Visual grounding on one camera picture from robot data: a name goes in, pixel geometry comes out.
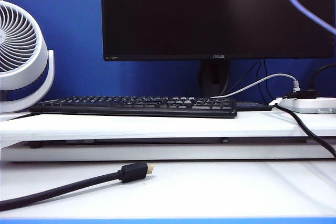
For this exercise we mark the white desk riser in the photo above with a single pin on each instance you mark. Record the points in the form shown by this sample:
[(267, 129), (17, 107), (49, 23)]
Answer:
[(105, 127)]

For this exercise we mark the black Logitech keyboard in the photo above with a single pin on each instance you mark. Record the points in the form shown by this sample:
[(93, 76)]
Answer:
[(105, 110)]

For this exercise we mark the white power strip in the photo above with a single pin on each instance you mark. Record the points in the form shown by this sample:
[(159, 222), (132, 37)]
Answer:
[(307, 104)]

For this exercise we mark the black ASUS monitor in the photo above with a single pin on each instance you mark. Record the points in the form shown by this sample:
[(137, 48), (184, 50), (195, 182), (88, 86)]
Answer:
[(210, 11)]

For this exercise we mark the white desk fan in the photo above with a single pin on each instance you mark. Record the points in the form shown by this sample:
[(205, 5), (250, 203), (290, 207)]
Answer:
[(39, 58)]

